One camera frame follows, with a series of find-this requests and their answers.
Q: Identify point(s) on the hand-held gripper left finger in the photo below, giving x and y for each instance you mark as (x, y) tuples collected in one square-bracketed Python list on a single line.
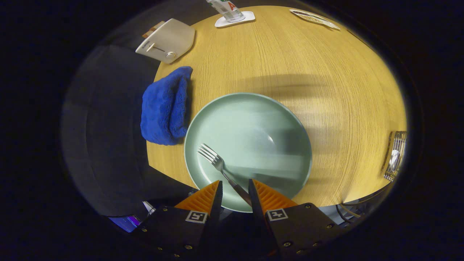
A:
[(214, 210)]

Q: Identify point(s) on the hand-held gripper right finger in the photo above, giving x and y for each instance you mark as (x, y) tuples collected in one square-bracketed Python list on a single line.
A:
[(259, 210)]

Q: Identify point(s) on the silver fork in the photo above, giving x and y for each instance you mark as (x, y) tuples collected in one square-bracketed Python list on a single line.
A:
[(217, 163)]

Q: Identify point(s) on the pale green round plate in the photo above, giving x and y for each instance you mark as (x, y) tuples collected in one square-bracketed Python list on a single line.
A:
[(253, 127)]

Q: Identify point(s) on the purple lit device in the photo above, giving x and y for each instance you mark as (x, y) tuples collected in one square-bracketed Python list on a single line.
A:
[(125, 223)]

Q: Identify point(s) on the blue towel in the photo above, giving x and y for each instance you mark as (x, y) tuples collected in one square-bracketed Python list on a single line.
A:
[(165, 108)]

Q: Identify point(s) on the cream toaster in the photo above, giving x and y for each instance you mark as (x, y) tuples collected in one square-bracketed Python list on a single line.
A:
[(170, 40)]

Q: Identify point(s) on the toast slice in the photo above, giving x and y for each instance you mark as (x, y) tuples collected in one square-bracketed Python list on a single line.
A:
[(152, 29)]

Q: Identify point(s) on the white square coaster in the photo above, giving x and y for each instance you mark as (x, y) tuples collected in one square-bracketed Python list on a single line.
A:
[(248, 17)]

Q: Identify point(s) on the white divided snack tray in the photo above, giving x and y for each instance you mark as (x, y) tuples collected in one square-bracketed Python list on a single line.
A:
[(315, 19)]

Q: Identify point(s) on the small clear drink bottle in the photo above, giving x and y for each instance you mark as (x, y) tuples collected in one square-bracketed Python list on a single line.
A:
[(226, 9)]

